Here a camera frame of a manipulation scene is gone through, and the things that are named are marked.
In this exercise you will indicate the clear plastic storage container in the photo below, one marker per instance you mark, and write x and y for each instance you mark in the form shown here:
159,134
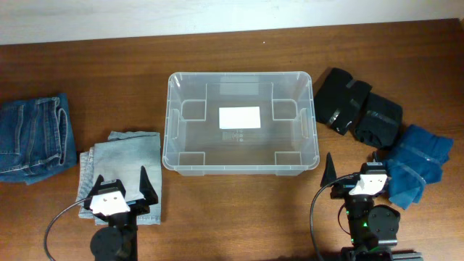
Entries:
286,143

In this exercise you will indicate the dark blue jeans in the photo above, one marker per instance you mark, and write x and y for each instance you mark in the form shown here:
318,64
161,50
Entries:
37,140

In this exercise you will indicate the dark green folded garment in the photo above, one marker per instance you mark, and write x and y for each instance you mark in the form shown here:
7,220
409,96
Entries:
379,123

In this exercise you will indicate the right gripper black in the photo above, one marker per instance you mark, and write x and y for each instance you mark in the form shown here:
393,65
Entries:
344,187

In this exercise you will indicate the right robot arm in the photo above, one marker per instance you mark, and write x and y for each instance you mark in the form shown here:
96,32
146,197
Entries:
372,228

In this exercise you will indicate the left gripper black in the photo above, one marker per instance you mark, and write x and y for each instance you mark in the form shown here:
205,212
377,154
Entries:
145,187

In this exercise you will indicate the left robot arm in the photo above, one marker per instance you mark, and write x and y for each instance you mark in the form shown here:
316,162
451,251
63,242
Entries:
118,240

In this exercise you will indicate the blue towel with tape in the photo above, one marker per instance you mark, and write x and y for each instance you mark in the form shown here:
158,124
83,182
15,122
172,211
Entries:
414,162

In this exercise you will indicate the black folded garment with tape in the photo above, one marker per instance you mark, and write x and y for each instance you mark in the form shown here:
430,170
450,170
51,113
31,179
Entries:
339,100

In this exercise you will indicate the white label in container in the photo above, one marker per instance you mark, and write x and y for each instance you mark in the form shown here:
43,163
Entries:
239,118

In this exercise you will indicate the light blue jeans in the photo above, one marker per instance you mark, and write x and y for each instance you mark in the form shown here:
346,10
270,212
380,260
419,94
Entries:
122,157

